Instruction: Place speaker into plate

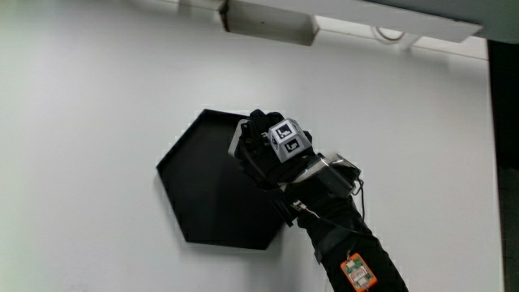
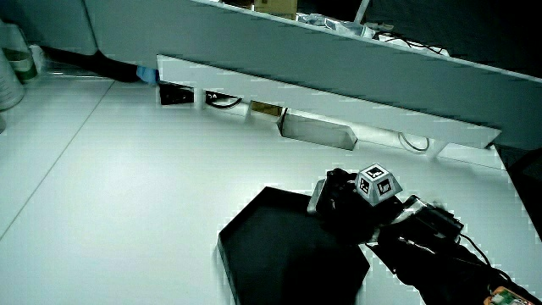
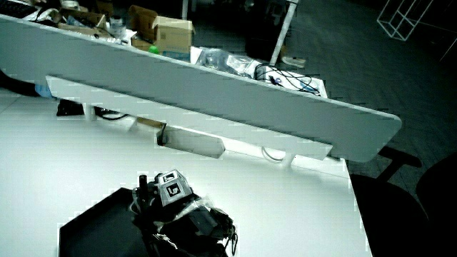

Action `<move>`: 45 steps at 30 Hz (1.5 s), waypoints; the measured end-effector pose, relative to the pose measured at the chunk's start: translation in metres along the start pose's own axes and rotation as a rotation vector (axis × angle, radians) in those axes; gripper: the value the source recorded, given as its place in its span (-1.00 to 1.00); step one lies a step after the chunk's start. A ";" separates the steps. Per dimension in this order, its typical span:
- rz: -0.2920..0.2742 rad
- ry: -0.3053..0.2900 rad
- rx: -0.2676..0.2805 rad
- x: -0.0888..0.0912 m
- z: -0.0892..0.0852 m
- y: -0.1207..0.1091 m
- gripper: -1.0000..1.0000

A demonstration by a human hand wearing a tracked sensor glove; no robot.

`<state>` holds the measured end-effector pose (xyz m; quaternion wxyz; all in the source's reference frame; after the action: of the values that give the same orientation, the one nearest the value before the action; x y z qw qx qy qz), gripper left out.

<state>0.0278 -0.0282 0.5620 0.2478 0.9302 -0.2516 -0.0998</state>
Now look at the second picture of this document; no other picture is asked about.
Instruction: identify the person's right hand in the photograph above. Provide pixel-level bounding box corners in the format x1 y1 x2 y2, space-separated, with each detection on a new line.
315 163 408 247

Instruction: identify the black plate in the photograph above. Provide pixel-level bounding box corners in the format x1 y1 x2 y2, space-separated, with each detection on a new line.
217 186 372 305

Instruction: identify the person's right forearm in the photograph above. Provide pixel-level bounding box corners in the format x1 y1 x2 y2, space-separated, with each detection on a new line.
366 211 542 305

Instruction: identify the yellow label plate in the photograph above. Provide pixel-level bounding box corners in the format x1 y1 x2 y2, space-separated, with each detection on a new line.
248 100 284 119

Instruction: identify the grey metal box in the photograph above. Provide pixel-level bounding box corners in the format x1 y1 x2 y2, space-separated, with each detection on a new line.
276 108 359 152

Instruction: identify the black wrist tracker box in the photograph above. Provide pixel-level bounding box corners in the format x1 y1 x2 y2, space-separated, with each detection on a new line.
406 194 465 243

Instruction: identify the white shelf board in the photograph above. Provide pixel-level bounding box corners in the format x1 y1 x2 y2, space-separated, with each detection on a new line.
156 53 503 160

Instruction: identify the white partition panel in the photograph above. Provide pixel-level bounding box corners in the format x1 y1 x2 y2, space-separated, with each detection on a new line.
83 0 542 152

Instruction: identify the green circuit board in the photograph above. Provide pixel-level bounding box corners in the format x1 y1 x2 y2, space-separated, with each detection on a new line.
484 286 535 305

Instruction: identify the clear plastic bag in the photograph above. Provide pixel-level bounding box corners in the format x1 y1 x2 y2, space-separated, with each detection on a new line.
296 12 377 40

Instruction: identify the white pole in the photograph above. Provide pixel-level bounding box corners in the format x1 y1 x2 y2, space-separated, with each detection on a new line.
353 0 372 25

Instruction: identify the cardboard box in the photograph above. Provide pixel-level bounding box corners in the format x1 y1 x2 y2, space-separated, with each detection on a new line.
252 0 299 21

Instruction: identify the blue cloth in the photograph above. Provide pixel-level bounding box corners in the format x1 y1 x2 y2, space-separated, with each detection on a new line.
135 64 161 86

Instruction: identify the white cabinet panel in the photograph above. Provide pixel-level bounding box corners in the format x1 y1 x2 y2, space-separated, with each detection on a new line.
0 0 99 57

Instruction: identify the white cup with green band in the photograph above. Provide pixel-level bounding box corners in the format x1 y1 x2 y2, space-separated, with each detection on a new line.
1 23 40 84

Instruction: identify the thin black wire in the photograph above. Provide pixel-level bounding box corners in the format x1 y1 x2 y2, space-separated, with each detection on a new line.
460 232 514 283

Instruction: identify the black cable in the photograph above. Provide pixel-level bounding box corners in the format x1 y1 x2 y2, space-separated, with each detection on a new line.
205 91 244 110

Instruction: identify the black cables bundle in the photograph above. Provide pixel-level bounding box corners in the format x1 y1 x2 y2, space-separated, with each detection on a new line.
372 30 451 57

